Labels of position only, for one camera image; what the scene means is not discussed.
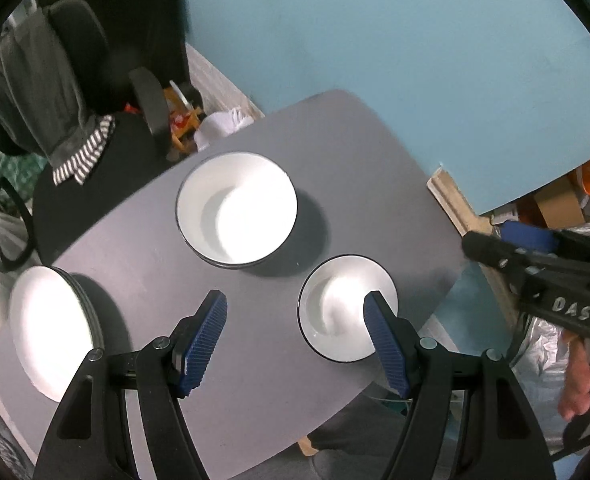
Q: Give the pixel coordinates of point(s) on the grey striped-cuff garment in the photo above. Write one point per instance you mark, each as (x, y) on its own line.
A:
(42, 106)

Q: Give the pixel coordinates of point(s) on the white crumpled cloth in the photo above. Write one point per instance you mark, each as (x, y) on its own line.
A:
(219, 125)

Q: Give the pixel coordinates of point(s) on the large white plate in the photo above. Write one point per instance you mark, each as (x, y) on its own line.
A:
(54, 326)

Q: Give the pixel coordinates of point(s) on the grey ribbed bowl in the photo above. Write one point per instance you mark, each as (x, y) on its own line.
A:
(236, 209)
(330, 306)

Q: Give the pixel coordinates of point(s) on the cardboard box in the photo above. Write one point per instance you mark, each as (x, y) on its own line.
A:
(558, 204)

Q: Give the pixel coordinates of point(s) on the black office chair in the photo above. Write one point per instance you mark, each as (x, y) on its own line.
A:
(137, 154)

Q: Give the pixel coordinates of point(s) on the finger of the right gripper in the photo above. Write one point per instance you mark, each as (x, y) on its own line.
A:
(528, 237)
(508, 259)

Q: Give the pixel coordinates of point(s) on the wooden board strip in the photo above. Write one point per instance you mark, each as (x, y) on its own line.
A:
(446, 192)

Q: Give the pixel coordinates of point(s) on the person's right hand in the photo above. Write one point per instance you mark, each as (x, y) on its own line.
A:
(575, 396)

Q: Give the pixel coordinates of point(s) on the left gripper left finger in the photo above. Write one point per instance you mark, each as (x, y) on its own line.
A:
(167, 370)

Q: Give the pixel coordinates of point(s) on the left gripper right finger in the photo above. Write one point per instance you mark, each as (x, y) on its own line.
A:
(420, 370)

